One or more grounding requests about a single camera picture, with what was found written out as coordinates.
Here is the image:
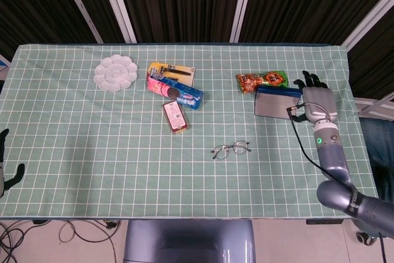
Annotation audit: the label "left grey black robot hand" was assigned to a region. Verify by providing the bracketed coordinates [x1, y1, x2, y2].
[0, 128, 26, 198]

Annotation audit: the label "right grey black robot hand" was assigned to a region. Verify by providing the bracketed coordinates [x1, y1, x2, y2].
[292, 70, 339, 128]

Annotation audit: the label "dark blue glasses case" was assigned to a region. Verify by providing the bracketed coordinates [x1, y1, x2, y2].
[254, 85, 304, 120]

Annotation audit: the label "wire-rimmed eyeglasses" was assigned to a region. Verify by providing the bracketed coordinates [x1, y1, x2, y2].
[211, 140, 251, 161]

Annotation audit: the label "white metal rack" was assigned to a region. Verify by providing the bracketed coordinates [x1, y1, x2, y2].
[353, 95, 394, 119]

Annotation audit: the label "green orange snack bag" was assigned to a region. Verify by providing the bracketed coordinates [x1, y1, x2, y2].
[235, 70, 291, 95]

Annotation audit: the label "blue jeans leg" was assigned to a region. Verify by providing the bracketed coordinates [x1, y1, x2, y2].
[360, 116, 394, 202]

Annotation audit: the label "white blue board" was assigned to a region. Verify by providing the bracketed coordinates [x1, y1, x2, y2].
[0, 54, 10, 75]

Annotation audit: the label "green white checked tablecloth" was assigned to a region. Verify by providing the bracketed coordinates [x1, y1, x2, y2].
[0, 43, 384, 219]

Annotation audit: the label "pink blue cookie box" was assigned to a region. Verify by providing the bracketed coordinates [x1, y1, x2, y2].
[146, 73, 205, 110]

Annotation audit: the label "yellow razor blister pack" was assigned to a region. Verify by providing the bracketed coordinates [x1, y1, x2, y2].
[146, 61, 196, 87]

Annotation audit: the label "black chair caster wheel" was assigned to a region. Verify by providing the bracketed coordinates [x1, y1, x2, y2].
[355, 230, 379, 246]

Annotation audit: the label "small red yellow box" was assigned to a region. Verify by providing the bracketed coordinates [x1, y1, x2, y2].
[162, 100, 191, 135]

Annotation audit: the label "white flower paint palette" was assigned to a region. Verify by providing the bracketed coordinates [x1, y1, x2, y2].
[94, 54, 138, 93]

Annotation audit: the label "blue-grey robot torso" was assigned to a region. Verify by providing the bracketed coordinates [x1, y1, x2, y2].
[123, 219, 256, 263]

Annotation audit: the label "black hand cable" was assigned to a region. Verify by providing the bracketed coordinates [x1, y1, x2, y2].
[286, 102, 387, 263]

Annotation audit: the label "black floor cable tangle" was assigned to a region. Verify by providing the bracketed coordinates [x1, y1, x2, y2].
[0, 221, 20, 263]

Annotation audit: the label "grey floor cable loop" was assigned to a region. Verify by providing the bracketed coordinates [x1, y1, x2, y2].
[59, 220, 77, 243]

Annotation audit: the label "white partition post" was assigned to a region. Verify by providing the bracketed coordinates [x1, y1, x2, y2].
[57, 0, 104, 44]
[229, 0, 258, 43]
[97, 0, 138, 44]
[341, 0, 394, 51]

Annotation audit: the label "long black floor cable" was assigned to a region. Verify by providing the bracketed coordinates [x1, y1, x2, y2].
[69, 219, 123, 263]

